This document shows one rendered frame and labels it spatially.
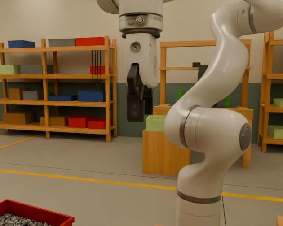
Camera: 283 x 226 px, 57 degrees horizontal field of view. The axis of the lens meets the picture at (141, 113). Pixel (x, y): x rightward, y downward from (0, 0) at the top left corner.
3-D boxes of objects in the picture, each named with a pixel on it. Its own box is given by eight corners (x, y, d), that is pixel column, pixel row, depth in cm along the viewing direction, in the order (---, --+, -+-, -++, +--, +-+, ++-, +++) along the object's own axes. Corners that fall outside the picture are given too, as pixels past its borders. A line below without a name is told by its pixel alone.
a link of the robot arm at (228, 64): (200, 143, 60) (149, 132, 72) (220, 162, 68) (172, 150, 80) (262, -14, 75) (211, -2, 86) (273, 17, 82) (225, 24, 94)
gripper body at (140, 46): (156, 23, 45) (155, 89, 46) (163, 33, 55) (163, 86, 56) (114, 25, 47) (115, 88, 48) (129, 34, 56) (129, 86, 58)
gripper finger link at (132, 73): (133, 59, 43) (133, 93, 44) (143, 60, 50) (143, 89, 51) (126, 60, 43) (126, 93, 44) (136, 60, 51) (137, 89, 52)
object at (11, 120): (108, 142, 551) (107, 35, 521) (-10, 135, 625) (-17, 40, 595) (117, 136, 603) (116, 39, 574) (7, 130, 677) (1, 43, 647)
